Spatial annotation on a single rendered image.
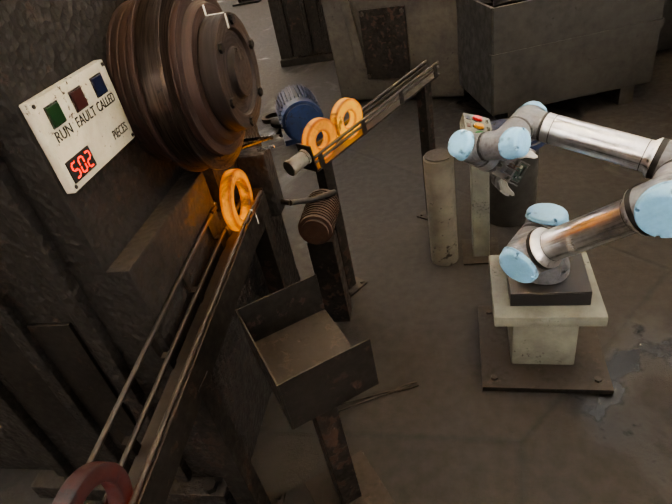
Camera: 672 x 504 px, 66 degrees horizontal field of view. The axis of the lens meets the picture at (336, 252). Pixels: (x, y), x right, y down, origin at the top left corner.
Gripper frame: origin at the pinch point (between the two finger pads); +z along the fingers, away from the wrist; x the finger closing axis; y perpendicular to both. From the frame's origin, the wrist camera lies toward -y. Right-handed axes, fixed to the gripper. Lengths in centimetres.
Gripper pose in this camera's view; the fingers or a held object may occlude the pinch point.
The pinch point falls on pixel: (520, 173)
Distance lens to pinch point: 169.4
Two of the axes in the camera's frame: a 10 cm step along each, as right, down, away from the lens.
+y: 5.1, 5.1, -6.9
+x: 4.4, -8.5, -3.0
